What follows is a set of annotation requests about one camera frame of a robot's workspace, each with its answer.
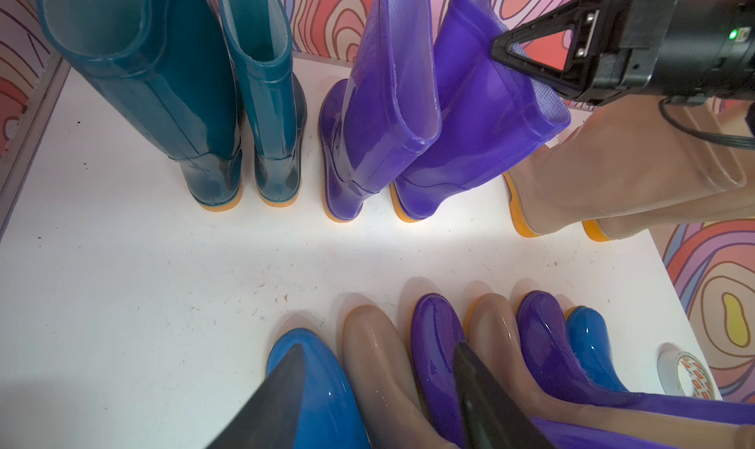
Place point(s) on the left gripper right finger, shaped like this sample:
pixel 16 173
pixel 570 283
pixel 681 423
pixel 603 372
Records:
pixel 490 418

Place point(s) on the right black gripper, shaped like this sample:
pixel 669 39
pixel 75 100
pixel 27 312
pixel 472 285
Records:
pixel 686 50

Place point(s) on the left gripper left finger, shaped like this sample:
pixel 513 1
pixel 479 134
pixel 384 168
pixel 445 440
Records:
pixel 270 417

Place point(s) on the blue boot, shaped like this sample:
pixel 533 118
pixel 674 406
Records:
pixel 589 339
pixel 329 416

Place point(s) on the dark purple boot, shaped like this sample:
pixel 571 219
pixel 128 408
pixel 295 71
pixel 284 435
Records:
pixel 377 122
pixel 492 117

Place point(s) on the beige boot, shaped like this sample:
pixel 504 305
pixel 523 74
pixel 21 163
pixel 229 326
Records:
pixel 492 333
pixel 732 202
pixel 381 376
pixel 625 158

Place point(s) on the teal boot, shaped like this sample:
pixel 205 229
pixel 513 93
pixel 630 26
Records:
pixel 163 65
pixel 260 43

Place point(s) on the purple boot front right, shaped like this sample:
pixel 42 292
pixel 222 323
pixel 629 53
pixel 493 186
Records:
pixel 549 357

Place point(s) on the purple boot front left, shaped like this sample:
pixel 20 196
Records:
pixel 434 333

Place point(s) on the tape roll on table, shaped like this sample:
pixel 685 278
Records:
pixel 682 374

